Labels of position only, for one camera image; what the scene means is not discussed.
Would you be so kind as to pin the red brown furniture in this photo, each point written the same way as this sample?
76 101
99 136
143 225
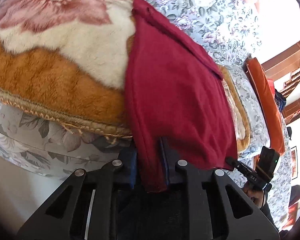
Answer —
296 205

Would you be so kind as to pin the orange velvet cushion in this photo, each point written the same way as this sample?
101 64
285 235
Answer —
267 105

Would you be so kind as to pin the wooden staircase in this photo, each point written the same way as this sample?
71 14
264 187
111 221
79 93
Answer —
290 72

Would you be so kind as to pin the plush floral blanket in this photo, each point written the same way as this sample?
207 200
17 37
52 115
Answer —
52 75

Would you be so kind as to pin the person's right hand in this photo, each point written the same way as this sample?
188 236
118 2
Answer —
255 195

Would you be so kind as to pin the red bag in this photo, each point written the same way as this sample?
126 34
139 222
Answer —
270 86

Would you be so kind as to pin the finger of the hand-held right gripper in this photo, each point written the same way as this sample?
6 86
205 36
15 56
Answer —
233 162

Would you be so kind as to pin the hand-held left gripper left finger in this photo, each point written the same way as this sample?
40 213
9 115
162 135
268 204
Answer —
133 170

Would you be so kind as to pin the dark blue cloth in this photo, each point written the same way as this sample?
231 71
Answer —
280 100

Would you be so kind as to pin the dark red sweater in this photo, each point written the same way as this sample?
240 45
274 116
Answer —
177 92

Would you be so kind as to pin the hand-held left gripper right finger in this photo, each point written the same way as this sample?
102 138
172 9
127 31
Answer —
165 162

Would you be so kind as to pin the framed wall picture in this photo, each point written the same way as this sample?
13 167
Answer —
293 162

